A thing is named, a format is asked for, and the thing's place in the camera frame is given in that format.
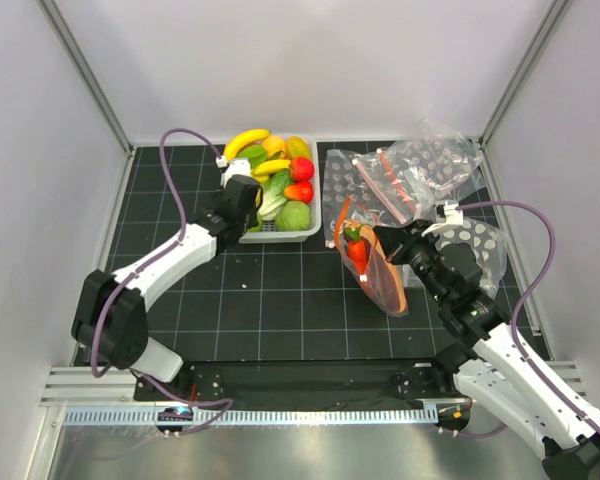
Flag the yellow starfruit toy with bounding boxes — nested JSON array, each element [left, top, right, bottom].
[[286, 136, 312, 160]]

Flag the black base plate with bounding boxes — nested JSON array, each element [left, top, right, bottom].
[[132, 357, 491, 414]]

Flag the orange fruit toy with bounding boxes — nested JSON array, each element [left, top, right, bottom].
[[261, 135, 286, 159]]

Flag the red strawberry lower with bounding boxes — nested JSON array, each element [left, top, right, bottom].
[[283, 181, 314, 204]]

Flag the polka dot bag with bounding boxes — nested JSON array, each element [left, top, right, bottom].
[[435, 218, 508, 299], [386, 119, 484, 204]]

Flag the small yellow banana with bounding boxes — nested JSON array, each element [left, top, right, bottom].
[[251, 159, 291, 176]]

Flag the black grid mat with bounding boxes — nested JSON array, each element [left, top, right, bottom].
[[106, 146, 452, 361]]

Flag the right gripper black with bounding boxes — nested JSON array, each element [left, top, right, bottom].
[[374, 219, 450, 304]]

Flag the polka dot bag right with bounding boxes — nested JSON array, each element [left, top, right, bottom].
[[435, 218, 508, 299]]

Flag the zip bag red zipper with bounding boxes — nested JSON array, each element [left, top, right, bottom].
[[333, 197, 408, 317]]

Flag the left aluminium frame post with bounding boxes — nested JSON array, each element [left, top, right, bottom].
[[33, 0, 135, 157]]

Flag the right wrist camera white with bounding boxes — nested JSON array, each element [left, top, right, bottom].
[[421, 200, 464, 237]]

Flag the red strawberry upper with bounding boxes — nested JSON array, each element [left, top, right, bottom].
[[289, 157, 315, 182]]

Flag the bok choy toy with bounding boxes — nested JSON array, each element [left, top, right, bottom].
[[258, 169, 293, 221]]

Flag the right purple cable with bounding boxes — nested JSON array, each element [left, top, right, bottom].
[[437, 200, 600, 459]]

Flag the aluminium frame post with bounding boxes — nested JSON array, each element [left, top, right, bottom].
[[478, 0, 574, 147], [33, 0, 135, 157]]

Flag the right aluminium frame post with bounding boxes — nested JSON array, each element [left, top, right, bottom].
[[478, 0, 574, 147]]

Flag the green cabbage toy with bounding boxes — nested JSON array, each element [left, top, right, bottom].
[[275, 201, 311, 232]]

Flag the hot dog toy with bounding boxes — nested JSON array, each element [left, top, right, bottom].
[[353, 224, 408, 317]]

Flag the red strawberry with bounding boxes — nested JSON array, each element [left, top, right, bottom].
[[283, 181, 314, 204], [289, 157, 315, 182]]

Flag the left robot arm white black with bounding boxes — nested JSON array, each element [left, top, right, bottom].
[[71, 175, 262, 400]]

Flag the polka dot bag back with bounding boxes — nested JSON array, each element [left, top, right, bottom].
[[386, 119, 484, 204]]

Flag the white plastic food bin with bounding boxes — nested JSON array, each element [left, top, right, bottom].
[[216, 134, 321, 244]]

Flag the orange carrot toy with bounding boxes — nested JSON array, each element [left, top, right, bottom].
[[344, 225, 368, 274]]

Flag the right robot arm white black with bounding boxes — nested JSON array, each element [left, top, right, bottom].
[[374, 220, 600, 479]]

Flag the slotted cable duct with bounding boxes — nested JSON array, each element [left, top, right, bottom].
[[63, 405, 438, 428]]

